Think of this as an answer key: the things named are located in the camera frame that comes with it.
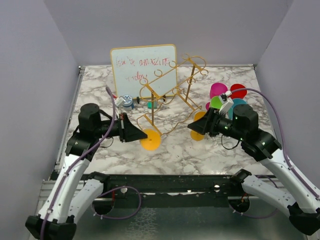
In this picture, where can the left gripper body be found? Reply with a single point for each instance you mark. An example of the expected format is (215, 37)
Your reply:
(121, 126)

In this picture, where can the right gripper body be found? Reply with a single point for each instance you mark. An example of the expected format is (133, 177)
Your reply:
(216, 125)

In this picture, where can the orange wine glass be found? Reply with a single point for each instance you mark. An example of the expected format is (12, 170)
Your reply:
(193, 134)
(153, 140)

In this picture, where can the green wine glass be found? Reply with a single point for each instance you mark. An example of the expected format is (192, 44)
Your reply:
(216, 102)

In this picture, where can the teal wine glass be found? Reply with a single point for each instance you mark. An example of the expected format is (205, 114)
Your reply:
(236, 101)

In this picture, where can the pink wine glass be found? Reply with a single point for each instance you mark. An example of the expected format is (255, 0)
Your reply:
(216, 90)

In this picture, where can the red wine glass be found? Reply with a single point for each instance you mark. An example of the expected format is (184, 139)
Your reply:
(238, 91)

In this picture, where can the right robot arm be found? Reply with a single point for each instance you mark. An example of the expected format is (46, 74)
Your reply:
(301, 200)

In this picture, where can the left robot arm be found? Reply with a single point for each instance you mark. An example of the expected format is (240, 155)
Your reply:
(59, 215)

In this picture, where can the blue white small can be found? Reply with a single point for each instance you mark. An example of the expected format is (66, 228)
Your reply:
(128, 102)

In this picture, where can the yellow framed whiteboard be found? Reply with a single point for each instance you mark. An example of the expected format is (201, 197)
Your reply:
(134, 66)

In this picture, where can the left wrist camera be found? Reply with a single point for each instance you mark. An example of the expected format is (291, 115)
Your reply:
(119, 101)

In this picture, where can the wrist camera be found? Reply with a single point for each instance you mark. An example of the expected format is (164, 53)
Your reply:
(227, 102)
(119, 101)

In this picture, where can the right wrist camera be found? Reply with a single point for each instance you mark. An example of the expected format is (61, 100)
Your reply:
(227, 102)

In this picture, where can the gold wire glass rack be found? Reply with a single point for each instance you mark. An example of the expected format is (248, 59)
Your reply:
(180, 90)

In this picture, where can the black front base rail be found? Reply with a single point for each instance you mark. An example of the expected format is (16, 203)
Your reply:
(166, 191)

